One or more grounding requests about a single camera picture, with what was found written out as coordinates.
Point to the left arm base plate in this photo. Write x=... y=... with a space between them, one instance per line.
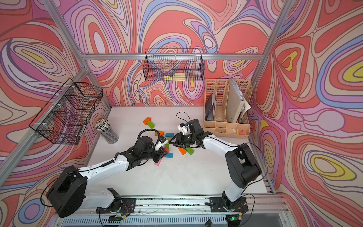
x=119 y=206

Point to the aluminium front rail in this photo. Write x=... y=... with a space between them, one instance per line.
x=259 y=203

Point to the white folder in organizer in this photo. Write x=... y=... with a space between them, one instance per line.
x=237 y=105

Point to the dark tablet in organizer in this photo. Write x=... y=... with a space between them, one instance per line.
x=210 y=108

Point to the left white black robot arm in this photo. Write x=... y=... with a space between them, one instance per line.
x=70 y=191

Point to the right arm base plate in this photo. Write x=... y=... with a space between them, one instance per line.
x=222 y=204

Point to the black wire basket left wall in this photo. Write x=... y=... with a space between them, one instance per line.
x=66 y=115

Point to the orange block middle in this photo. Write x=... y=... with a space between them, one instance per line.
x=161 y=133

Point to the teal block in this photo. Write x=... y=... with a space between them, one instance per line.
x=169 y=155
x=169 y=135

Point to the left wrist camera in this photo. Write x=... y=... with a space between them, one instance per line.
x=160 y=143

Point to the orange block right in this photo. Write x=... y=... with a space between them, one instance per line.
x=182 y=151

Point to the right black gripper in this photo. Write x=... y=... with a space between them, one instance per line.
x=179 y=136

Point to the orange block far back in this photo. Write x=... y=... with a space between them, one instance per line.
x=148 y=119

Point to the yellow sticky notes pad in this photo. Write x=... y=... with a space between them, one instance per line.
x=176 y=77

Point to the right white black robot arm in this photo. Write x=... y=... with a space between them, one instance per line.
x=242 y=165

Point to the black wire basket wall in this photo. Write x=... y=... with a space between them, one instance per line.
x=66 y=115
x=160 y=62

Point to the orange block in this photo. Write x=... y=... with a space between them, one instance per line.
x=148 y=119
x=182 y=151
x=161 y=133

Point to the pink block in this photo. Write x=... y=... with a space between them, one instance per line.
x=158 y=163

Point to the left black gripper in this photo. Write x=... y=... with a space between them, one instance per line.
x=160 y=155

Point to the black wire basket back wall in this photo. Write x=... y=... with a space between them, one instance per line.
x=160 y=62

